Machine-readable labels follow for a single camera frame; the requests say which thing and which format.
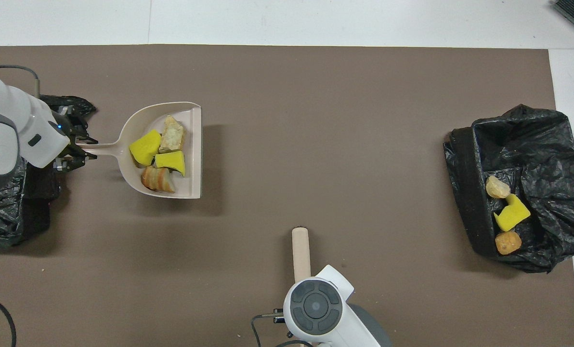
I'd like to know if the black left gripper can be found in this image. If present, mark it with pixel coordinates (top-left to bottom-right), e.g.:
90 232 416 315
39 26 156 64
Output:
51 105 99 171

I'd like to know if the beige hand brush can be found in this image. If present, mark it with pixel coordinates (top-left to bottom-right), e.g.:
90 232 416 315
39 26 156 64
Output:
291 227 312 281

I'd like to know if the notched yellow sponge piece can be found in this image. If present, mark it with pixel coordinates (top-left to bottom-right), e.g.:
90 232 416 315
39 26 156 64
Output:
154 150 186 177

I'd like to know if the large pale foam chunk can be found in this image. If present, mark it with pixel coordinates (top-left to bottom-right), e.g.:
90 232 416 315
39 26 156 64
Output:
158 115 186 154

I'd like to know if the beige plastic dustpan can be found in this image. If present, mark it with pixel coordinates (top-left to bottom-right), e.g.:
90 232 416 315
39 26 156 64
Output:
77 101 202 200

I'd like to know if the orange sponge piece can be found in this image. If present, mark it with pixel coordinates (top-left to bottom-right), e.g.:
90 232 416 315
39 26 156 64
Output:
495 230 522 255

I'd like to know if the black bag lined bin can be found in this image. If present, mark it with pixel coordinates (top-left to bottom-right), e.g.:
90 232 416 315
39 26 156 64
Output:
0 95 97 249
444 104 574 274

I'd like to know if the brown table mat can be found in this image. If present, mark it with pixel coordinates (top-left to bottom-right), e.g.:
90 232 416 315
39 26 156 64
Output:
0 45 574 347

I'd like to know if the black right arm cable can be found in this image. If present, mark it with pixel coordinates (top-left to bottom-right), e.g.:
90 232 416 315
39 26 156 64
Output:
251 312 312 347

